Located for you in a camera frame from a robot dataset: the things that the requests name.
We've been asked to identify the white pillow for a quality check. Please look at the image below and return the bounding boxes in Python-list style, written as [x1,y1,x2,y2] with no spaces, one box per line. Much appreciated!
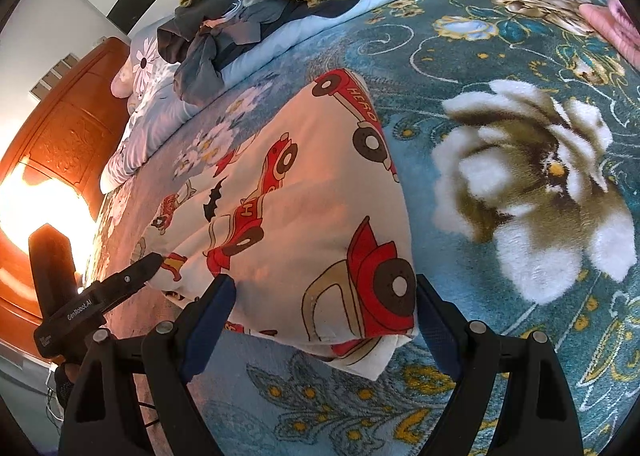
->
[110,60,137,100]

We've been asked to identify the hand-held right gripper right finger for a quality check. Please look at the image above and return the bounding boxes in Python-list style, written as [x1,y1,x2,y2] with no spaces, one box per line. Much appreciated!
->
[414,273,586,456]

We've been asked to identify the teal floral fleece blanket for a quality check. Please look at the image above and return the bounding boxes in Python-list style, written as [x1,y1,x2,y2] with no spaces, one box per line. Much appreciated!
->
[82,0,640,456]

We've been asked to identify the wooden headboard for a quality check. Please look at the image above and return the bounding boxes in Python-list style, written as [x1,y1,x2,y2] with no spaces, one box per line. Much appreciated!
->
[0,36,135,332]

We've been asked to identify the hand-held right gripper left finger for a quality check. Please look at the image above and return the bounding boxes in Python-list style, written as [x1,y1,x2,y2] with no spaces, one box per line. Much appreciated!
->
[59,275,237,456]

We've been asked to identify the black cable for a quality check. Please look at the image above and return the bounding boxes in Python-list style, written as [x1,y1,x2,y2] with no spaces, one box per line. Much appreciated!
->
[136,400,162,431]

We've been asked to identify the dark grey garment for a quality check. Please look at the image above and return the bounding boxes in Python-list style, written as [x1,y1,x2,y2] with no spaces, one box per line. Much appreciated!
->
[157,0,323,108]

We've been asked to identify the grey wall switch plates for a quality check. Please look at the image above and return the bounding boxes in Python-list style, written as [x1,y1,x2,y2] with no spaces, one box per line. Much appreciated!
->
[29,53,79,100]

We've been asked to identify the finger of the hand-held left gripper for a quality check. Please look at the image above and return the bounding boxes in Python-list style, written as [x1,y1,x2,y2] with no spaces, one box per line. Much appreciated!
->
[94,253,165,311]

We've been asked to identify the pink cloth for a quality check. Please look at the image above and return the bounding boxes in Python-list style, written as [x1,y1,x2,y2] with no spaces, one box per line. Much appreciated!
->
[579,0,640,71]

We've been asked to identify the white car-print garment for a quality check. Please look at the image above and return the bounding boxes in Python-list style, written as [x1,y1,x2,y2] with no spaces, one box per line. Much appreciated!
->
[134,68,419,382]

